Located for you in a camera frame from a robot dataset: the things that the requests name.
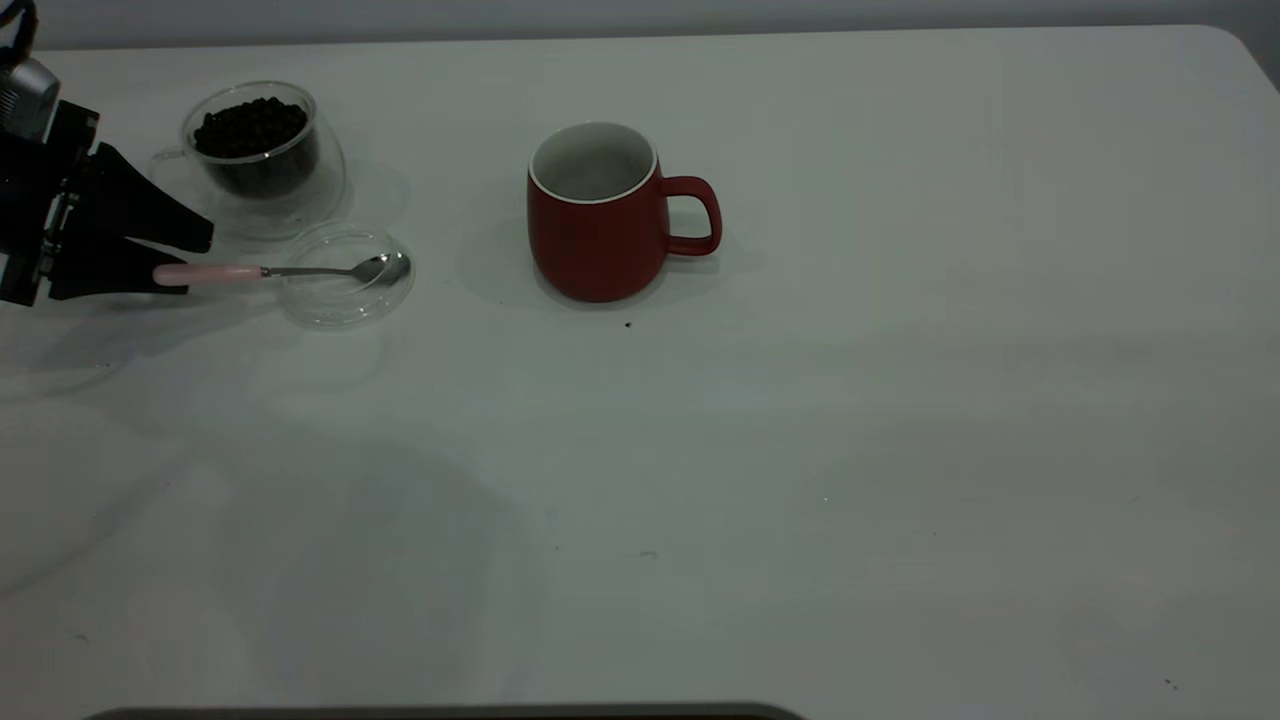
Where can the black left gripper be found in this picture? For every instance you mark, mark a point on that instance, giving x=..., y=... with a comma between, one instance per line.
x=40, y=200

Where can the red ceramic mug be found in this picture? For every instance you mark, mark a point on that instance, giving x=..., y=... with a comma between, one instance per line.
x=595, y=245

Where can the glass cup of coffee beans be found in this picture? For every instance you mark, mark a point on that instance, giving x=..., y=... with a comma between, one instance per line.
x=250, y=128

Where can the small clear glass dish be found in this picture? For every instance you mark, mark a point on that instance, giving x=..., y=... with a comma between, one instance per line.
x=345, y=305

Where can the clear double-wall glass cup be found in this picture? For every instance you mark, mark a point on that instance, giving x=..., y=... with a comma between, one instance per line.
x=270, y=205

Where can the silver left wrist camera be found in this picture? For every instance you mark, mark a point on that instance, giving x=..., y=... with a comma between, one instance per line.
x=25, y=100

